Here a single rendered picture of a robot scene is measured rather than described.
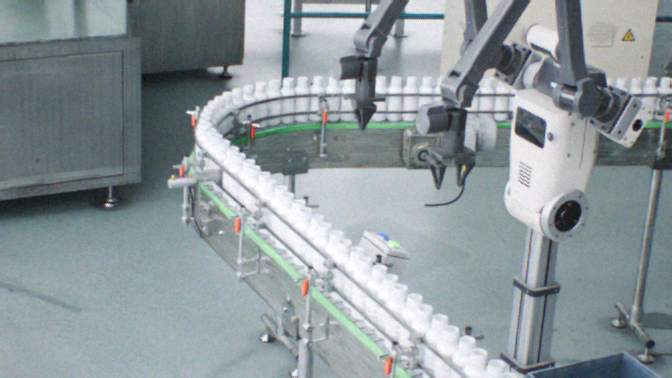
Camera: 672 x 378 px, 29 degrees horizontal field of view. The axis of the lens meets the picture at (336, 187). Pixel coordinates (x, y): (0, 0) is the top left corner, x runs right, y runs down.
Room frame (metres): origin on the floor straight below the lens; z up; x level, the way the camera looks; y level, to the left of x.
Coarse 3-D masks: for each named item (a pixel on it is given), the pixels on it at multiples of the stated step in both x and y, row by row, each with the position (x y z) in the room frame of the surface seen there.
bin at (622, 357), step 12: (588, 360) 3.00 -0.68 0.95; (600, 360) 3.02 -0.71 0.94; (612, 360) 3.04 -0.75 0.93; (624, 360) 3.05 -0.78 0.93; (636, 360) 3.02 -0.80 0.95; (528, 372) 2.92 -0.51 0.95; (540, 372) 2.93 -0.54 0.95; (552, 372) 2.95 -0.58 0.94; (564, 372) 2.97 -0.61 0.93; (576, 372) 2.99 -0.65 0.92; (588, 372) 3.01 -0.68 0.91; (600, 372) 3.03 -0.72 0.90; (612, 372) 3.05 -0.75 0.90; (624, 372) 3.05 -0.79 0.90; (636, 372) 3.01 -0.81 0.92; (648, 372) 2.97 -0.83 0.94
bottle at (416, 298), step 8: (408, 296) 2.88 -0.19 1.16; (416, 296) 2.89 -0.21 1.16; (408, 304) 2.87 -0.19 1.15; (416, 304) 2.86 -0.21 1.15; (408, 312) 2.86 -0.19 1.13; (416, 312) 2.86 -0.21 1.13; (408, 320) 2.85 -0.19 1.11; (400, 328) 2.87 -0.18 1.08; (400, 336) 2.87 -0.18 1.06; (408, 336) 2.85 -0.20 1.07; (400, 344) 2.86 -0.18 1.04; (408, 344) 2.85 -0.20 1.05
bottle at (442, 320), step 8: (432, 320) 2.77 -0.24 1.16; (440, 320) 2.77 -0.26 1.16; (432, 328) 2.77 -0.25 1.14; (440, 328) 2.75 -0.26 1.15; (432, 336) 2.75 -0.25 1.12; (440, 336) 2.75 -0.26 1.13; (432, 344) 2.75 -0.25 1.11; (424, 360) 2.77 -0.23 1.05; (432, 360) 2.75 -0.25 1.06; (432, 368) 2.74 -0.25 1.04; (424, 376) 2.76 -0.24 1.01
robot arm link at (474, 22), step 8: (464, 0) 3.63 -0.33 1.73; (472, 0) 3.60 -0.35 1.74; (480, 0) 3.61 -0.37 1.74; (472, 8) 3.60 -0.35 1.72; (480, 8) 3.61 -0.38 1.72; (472, 16) 3.60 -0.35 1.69; (480, 16) 3.61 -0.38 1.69; (472, 24) 3.61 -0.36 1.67; (480, 24) 3.61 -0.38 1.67; (464, 32) 3.66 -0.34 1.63; (472, 32) 3.61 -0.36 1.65; (464, 40) 3.66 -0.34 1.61; (464, 48) 3.64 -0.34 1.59; (496, 56) 3.60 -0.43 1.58; (496, 64) 3.60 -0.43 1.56
